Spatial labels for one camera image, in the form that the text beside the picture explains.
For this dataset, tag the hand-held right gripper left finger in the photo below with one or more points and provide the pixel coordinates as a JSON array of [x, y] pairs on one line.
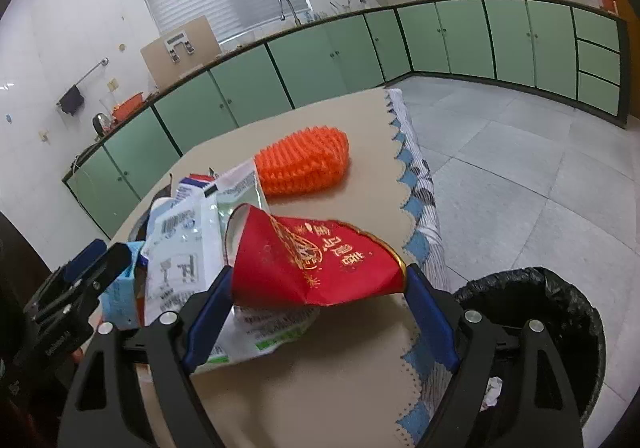
[[205, 328]]

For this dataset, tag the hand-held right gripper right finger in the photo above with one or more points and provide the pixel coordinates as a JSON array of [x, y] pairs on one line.
[[430, 323]]

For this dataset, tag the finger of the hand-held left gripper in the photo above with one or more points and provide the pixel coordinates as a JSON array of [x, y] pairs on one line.
[[82, 255], [107, 265]]

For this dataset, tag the blue and white paper cup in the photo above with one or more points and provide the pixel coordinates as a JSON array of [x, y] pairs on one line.
[[121, 295]]

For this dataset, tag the blue and white snack packet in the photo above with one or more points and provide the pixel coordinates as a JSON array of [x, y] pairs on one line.
[[196, 188]]

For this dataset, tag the small snack packet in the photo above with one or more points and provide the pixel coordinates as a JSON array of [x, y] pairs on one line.
[[310, 263]]

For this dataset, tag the trash bin with black bag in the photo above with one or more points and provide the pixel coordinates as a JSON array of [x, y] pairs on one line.
[[565, 308]]

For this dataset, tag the white wrapper with black print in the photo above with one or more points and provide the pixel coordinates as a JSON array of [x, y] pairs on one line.
[[182, 248]]

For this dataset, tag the crumpled white paper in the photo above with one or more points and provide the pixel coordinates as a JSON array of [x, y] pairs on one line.
[[492, 390]]

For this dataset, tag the dark kettle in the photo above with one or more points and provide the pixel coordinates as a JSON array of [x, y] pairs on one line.
[[101, 124]]

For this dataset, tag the green and white wrapper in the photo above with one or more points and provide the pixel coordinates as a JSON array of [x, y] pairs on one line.
[[240, 185]]

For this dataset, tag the orange basket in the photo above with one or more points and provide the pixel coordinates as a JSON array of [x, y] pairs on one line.
[[127, 107]]

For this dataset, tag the dark hanging cloth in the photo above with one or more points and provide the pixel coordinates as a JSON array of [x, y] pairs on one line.
[[71, 101]]

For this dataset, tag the beige tablecloth with blue trim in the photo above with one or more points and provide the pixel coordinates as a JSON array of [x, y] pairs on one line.
[[370, 168]]

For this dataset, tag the metal towel bar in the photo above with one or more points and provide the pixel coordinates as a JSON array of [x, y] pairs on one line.
[[92, 71]]

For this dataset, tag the orange spiky brush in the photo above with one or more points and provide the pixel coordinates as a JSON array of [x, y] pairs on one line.
[[305, 163]]

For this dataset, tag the brown board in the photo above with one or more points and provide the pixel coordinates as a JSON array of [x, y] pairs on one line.
[[200, 53]]

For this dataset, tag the green lower kitchen cabinets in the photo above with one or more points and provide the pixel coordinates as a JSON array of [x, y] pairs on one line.
[[350, 53]]

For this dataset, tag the metal sink faucet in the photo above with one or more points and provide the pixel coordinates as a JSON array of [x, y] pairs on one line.
[[286, 6]]

